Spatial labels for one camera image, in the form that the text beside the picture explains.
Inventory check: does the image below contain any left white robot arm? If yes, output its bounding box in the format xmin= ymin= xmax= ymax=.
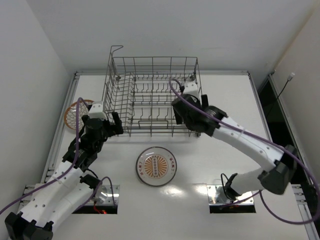
xmin=4 ymin=112 xmax=124 ymax=240

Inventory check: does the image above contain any purple cable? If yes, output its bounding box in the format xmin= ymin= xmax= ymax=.
xmin=168 ymin=78 xmax=320 ymax=225
xmin=0 ymin=97 xmax=118 ymax=221

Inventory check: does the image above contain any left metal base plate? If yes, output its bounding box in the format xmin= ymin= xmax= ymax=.
xmin=93 ymin=185 xmax=120 ymax=205

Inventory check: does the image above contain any aluminium frame rail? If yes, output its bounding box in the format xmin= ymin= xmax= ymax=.
xmin=259 ymin=71 xmax=314 ymax=174
xmin=40 ymin=71 xmax=79 ymax=183

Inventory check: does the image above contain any metal base plate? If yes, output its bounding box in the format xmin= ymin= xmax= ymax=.
xmin=206 ymin=184 xmax=254 ymax=207
xmin=93 ymin=185 xmax=120 ymax=205

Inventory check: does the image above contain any black wall cable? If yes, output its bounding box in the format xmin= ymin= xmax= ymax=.
xmin=264 ymin=72 xmax=296 ymax=118

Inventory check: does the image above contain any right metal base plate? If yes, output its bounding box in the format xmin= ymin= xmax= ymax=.
xmin=206 ymin=184 xmax=254 ymax=207

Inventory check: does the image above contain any orange sunburst plate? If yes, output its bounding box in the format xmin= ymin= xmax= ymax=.
xmin=135 ymin=146 xmax=178 ymax=188

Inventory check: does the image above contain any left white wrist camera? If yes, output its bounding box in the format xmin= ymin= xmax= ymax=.
xmin=88 ymin=101 xmax=108 ymax=120

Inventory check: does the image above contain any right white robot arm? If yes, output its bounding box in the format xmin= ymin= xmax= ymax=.
xmin=171 ymin=94 xmax=297 ymax=201

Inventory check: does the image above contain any grey wire dish rack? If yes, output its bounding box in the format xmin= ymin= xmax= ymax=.
xmin=102 ymin=45 xmax=201 ymax=137

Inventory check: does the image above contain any left flower pattern plate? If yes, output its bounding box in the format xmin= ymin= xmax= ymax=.
xmin=64 ymin=101 xmax=89 ymax=130

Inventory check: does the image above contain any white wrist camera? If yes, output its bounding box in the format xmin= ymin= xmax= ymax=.
xmin=88 ymin=101 xmax=108 ymax=120
xmin=183 ymin=81 xmax=200 ymax=99

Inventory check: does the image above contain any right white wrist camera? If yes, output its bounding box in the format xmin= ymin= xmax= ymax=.
xmin=183 ymin=81 xmax=200 ymax=99

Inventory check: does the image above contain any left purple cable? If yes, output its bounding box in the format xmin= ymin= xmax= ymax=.
xmin=0 ymin=97 xmax=118 ymax=221

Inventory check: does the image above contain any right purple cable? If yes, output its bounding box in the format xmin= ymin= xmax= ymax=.
xmin=168 ymin=78 xmax=320 ymax=225

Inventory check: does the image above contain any right aluminium frame rail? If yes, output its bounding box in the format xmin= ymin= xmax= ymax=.
xmin=259 ymin=71 xmax=314 ymax=174

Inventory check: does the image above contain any left aluminium frame rail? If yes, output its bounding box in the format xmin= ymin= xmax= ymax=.
xmin=40 ymin=71 xmax=79 ymax=183

